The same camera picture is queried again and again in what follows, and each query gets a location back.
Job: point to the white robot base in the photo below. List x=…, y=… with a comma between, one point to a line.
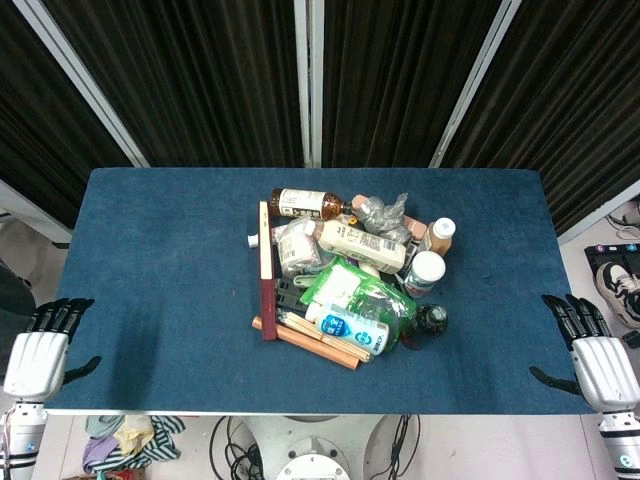
x=312, y=450

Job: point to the brown tea bottle white label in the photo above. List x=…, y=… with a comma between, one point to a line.
x=305, y=202

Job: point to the cream milk tea bottle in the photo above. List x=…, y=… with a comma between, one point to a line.
x=360, y=245

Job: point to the blue felt table cover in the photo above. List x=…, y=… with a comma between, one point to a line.
x=175, y=280

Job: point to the brown drink bottle white cap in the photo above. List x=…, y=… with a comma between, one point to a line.
x=440, y=237

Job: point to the white bottle blue label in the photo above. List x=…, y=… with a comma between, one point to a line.
x=350, y=330

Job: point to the green plastic package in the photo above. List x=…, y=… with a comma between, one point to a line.
x=365, y=290

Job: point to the white lidded jar green label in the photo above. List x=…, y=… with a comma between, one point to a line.
x=424, y=275

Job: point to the black plastic clip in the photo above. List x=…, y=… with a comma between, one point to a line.
x=289, y=295

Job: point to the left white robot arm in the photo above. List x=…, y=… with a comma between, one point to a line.
x=22, y=440

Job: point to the crumpled grey plastic bag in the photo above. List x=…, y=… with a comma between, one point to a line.
x=382, y=217

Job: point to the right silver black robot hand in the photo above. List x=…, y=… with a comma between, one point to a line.
x=597, y=365

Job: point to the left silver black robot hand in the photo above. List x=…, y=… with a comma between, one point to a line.
x=35, y=360

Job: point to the clear bag pink contents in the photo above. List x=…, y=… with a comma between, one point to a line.
x=295, y=247

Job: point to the black white sneaker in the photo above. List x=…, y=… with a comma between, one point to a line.
x=620, y=292

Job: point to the small white tube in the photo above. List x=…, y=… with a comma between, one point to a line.
x=253, y=241

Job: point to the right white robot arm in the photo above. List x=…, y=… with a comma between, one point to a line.
x=620, y=442

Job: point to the dark red flat box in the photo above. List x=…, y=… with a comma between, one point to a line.
x=267, y=280

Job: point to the striped cloth pile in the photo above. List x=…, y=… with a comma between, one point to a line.
x=130, y=442

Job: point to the wooden pencils bundle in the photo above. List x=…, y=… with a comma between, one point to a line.
x=320, y=327

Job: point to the wooden sticks bundle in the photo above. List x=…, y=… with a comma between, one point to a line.
x=305, y=342

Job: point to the dark glass bottle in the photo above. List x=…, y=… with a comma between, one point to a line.
x=425, y=325

